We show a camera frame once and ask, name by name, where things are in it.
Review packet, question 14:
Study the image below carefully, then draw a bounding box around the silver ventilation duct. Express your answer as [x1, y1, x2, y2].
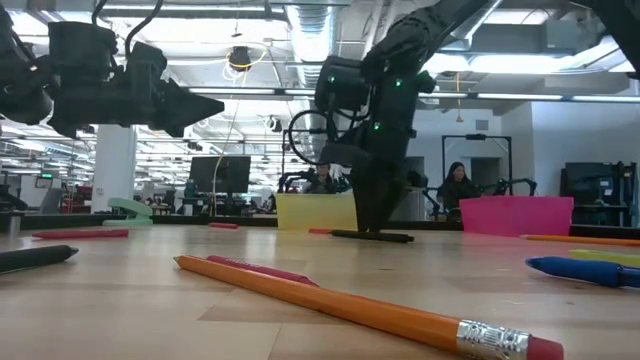
[285, 0, 342, 101]

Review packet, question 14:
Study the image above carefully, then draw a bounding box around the black frame stand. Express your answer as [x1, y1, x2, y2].
[441, 133, 514, 199]
[281, 128, 331, 196]

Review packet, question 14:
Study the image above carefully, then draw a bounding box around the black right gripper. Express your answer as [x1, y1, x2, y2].
[319, 117, 429, 233]

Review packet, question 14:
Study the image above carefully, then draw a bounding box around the mint green stapler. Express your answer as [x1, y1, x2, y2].
[101, 197, 154, 229]

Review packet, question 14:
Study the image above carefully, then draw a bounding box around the black monitor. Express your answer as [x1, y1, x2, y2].
[188, 155, 252, 196]

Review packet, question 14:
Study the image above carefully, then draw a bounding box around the black pen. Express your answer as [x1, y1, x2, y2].
[330, 228, 416, 245]
[0, 244, 80, 275]

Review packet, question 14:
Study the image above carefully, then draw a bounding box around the grey door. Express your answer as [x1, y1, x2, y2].
[399, 155, 426, 222]

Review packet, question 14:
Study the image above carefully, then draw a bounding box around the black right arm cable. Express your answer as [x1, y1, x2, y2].
[288, 108, 374, 167]

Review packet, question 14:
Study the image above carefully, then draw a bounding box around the white pillar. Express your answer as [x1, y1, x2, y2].
[91, 123, 141, 214]

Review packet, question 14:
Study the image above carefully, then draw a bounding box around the black ceiling-hung device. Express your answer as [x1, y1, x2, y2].
[228, 45, 253, 72]

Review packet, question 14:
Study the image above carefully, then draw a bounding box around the black equipment rack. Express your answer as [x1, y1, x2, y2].
[559, 160, 639, 228]

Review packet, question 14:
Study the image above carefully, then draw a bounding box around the orange pencil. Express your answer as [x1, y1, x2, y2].
[172, 254, 566, 360]
[519, 233, 640, 248]

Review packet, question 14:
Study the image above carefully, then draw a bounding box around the blue pen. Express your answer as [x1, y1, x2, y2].
[525, 255, 640, 290]

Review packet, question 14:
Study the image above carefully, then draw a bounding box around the pink plastic bin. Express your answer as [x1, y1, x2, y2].
[459, 195, 576, 238]

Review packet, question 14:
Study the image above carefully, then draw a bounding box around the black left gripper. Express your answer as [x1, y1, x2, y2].
[89, 41, 225, 139]

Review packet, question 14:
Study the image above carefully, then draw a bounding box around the person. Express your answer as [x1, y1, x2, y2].
[436, 160, 484, 221]
[303, 162, 341, 196]

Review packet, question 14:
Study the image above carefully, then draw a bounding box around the long ceiling light strip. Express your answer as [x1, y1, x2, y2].
[188, 87, 319, 96]

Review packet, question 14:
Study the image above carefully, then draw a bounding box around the yellow plastic bin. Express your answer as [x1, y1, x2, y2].
[275, 193, 359, 233]

